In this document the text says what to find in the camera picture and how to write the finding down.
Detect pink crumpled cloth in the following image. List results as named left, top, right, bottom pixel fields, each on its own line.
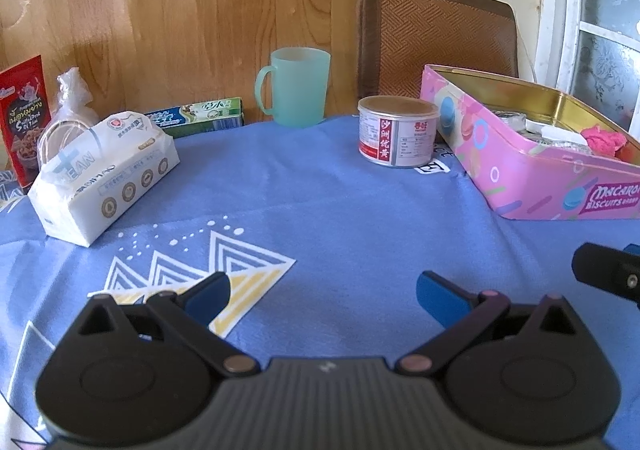
left=581, top=126, right=628, bottom=161

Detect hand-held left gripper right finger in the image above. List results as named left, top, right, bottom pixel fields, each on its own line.
left=395, top=271, right=581, bottom=374

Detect brown woven chair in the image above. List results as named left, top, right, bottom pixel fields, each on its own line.
left=356, top=0, right=521, bottom=100

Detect silver foil packet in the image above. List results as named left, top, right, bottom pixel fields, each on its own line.
left=494, top=110, right=529, bottom=135

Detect white paper packet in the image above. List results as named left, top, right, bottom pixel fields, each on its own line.
left=525, top=119, right=583, bottom=147

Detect clear plastic bag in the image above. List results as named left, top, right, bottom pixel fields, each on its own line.
left=37, top=67, right=101, bottom=171

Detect green plastic mug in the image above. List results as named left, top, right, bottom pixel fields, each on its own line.
left=254, top=47, right=332, bottom=129

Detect white tissue pack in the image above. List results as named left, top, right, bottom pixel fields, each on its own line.
left=27, top=110, right=181, bottom=248

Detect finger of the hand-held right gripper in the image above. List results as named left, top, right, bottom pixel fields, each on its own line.
left=572, top=242, right=640, bottom=305

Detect green toothpaste box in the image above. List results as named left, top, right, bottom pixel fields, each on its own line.
left=145, top=97, right=246, bottom=139

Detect red and white can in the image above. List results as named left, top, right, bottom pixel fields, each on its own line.
left=357, top=96, right=442, bottom=168

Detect pink biscuit tin box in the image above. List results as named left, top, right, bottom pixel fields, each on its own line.
left=419, top=64, right=640, bottom=221

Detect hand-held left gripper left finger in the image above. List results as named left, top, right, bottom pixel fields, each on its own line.
left=75, top=271, right=261, bottom=377

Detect blue patterned tablecloth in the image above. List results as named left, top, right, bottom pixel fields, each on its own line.
left=0, top=112, right=640, bottom=450

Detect white framed window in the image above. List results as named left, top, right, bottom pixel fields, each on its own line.
left=532, top=0, right=640, bottom=141

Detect red snack box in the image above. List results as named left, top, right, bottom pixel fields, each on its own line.
left=0, top=54, right=55, bottom=195

